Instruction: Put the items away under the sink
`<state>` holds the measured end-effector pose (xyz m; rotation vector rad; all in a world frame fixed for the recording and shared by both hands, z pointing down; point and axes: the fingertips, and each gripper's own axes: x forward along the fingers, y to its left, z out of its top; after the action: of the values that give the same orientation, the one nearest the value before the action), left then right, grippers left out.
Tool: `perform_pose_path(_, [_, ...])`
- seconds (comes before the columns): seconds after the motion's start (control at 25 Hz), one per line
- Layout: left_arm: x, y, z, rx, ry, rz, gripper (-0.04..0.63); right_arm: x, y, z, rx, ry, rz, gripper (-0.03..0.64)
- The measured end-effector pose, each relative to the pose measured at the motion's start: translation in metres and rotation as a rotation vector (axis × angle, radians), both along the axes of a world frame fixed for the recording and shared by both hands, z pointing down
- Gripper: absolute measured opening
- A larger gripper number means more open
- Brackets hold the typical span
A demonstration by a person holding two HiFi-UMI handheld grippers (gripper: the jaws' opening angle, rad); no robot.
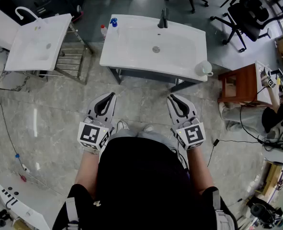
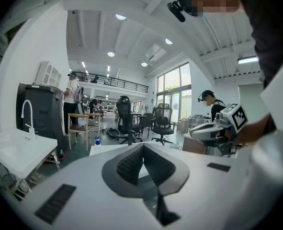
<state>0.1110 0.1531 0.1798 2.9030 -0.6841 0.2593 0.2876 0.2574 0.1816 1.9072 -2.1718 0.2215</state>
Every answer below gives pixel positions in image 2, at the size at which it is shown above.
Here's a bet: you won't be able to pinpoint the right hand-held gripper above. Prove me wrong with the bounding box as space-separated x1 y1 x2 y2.
190 103 249 156

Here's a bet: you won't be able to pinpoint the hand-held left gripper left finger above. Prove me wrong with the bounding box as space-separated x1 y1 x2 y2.
102 143 145 198

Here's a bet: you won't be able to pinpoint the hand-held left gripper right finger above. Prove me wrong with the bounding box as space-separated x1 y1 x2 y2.
143 142 190 227

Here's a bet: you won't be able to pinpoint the person's right forearm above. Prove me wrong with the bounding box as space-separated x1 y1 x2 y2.
234 114 276 146

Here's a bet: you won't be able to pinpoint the white sink with steel stand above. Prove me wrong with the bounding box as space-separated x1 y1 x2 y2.
0 128 58 180

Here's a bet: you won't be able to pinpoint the black office chair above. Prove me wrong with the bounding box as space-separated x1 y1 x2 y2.
151 103 176 146
115 95 143 145

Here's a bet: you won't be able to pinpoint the large glass window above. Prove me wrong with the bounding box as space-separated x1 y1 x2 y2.
156 62 192 125

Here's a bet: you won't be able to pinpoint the wooden chair brown seat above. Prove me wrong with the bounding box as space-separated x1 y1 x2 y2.
68 113 92 151
84 113 103 138

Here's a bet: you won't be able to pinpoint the steel slatted stand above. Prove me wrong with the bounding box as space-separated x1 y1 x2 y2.
11 149 61 201

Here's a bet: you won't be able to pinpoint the long tube ceiling light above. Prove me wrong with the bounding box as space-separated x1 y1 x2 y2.
237 56 260 65

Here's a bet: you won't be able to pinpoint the black mezzanine railing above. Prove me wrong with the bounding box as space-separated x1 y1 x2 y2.
70 71 149 93

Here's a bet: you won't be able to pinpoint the ceiling air conditioner unit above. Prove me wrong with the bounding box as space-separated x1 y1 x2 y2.
144 44 167 62

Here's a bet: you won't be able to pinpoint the black tall cabinet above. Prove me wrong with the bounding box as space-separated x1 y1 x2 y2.
16 83 68 154

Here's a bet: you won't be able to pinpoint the white gooseneck faucet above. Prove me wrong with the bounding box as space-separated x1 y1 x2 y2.
21 99 36 140

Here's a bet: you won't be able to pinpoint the person's black shirt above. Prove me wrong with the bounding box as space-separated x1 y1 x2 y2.
238 0 283 89

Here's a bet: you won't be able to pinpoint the white wall shelf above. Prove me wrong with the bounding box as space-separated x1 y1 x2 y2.
35 60 62 88

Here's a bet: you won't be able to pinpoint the black head-mounted camera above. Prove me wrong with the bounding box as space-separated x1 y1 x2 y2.
167 0 187 23

